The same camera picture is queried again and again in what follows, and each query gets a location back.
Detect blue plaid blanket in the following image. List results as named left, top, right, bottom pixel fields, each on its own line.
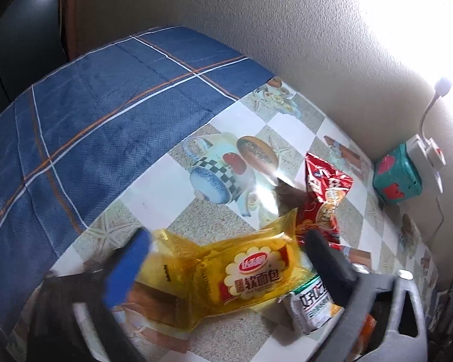
left=0, top=26, right=280, bottom=336

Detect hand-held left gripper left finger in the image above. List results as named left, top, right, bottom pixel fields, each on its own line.
left=26, top=228, right=153, bottom=362

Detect white power strip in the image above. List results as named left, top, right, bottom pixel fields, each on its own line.
left=406, top=134, right=447, bottom=193

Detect yellow bread packet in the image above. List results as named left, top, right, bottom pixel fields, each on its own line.
left=143, top=208, right=314, bottom=332

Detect teal box red hearts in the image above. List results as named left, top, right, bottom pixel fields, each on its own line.
left=373, top=143, right=423, bottom=204

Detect white power cable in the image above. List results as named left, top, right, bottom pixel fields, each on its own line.
left=425, top=181, right=445, bottom=249

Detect dark chair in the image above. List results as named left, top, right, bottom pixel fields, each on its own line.
left=0, top=0, right=66, bottom=102

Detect white green snack packet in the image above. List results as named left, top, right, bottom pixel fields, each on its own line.
left=279, top=273, right=344, bottom=334

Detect printed checked tablecloth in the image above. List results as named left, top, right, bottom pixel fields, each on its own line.
left=8, top=75, right=440, bottom=362

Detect red snack bag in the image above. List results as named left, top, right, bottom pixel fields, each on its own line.
left=294, top=152, right=353, bottom=251

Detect brown wooden frame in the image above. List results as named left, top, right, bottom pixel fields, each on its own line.
left=59, top=0, right=82, bottom=61

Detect white gooseneck plug-in lamp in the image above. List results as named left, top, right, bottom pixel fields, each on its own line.
left=419, top=77, right=453, bottom=140

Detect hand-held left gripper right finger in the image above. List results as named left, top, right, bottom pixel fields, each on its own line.
left=306, top=230, right=427, bottom=362

